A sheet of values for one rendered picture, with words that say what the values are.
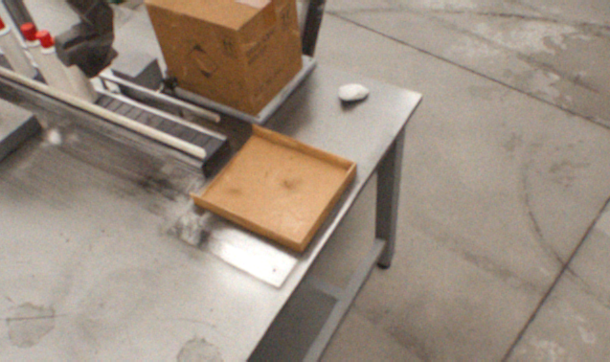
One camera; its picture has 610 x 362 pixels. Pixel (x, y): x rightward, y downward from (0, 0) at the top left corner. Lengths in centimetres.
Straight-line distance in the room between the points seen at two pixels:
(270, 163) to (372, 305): 88
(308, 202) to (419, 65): 186
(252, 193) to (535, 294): 124
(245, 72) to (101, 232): 51
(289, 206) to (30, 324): 60
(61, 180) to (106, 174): 12
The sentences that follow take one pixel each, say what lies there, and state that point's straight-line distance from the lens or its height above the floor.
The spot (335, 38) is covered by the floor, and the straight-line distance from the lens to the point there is 317.
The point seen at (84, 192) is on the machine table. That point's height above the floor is 83.
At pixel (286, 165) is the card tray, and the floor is 83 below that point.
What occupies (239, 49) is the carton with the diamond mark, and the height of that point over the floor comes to 107.
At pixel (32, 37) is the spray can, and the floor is 106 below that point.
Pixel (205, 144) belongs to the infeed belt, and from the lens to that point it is 133.
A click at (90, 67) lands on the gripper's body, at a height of 106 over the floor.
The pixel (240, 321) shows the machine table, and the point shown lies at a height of 83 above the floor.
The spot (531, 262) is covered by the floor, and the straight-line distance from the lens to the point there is 220.
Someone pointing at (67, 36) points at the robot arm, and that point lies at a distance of 128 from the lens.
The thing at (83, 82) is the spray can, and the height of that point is 95.
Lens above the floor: 178
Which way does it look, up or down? 50 degrees down
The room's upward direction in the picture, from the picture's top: 7 degrees counter-clockwise
